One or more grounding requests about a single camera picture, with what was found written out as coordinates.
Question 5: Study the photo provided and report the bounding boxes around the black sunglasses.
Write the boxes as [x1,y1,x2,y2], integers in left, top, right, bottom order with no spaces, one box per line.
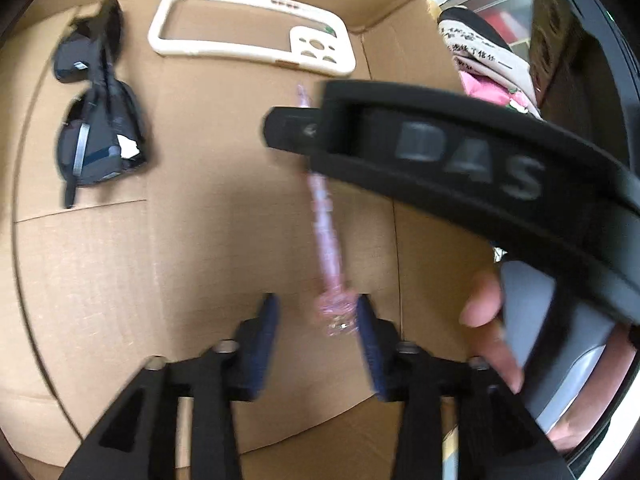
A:
[52,0,151,210]

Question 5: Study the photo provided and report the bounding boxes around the pink strawberry plush toy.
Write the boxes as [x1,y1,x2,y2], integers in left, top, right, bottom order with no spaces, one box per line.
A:
[460,70,543,121]

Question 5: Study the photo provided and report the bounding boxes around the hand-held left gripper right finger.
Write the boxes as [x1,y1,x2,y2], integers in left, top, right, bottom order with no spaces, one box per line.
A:
[356,294,576,480]

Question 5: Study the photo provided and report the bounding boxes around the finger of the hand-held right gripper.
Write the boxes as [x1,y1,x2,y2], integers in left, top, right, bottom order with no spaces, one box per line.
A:
[262,105,326,158]

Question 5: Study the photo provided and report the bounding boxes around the pink glitter pen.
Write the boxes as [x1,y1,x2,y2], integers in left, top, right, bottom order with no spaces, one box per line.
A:
[295,85,358,338]

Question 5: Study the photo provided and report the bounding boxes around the brown cardboard box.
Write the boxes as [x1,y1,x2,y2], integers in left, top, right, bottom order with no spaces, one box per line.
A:
[0,0,501,480]

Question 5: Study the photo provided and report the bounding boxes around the beige printed cloth bag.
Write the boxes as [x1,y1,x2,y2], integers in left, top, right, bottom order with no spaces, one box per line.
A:
[437,7,538,111]

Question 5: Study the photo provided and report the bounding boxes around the person's right hand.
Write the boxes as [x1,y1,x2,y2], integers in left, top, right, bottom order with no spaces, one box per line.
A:
[460,272,526,393]

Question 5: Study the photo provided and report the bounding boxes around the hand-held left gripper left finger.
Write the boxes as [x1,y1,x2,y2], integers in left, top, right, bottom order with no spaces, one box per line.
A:
[57,292,281,480]

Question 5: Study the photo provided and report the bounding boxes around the white phone case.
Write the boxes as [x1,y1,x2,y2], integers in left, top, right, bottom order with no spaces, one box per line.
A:
[147,0,357,72]

